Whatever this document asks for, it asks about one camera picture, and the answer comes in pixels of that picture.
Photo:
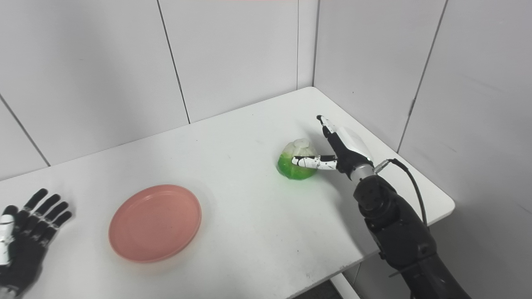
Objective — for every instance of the green white cabbage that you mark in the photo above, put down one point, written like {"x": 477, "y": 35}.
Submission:
{"x": 297, "y": 172}

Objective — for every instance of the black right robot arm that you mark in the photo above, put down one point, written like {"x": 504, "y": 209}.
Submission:
{"x": 399, "y": 232}

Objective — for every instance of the pink plate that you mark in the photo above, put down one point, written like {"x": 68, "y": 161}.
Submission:
{"x": 156, "y": 224}

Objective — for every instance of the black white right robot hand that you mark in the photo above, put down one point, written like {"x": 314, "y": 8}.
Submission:
{"x": 351, "y": 160}

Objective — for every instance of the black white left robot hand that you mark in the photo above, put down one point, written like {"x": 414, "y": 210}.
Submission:
{"x": 25, "y": 253}

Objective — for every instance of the white table leg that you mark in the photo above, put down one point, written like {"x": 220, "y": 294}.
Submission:
{"x": 346, "y": 287}

